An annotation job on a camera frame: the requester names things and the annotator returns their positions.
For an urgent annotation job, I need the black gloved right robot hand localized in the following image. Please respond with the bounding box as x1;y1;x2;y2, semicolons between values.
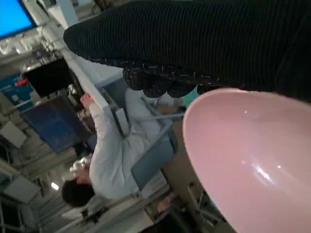
63;0;311;101

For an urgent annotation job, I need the pink bowl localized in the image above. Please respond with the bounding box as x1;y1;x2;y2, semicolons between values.
182;87;311;233

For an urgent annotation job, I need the white desk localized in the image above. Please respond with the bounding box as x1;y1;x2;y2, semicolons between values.
62;48;132;138

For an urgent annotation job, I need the seated person in white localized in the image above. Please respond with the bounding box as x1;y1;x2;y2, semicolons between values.
62;93;187;208

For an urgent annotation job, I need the black monitor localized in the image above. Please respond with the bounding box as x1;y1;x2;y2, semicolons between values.
25;60;79;98

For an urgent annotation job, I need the blue board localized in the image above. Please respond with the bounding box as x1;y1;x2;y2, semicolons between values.
23;94;98;155

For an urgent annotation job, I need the blue monitor screen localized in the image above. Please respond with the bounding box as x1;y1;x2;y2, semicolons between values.
0;0;34;39

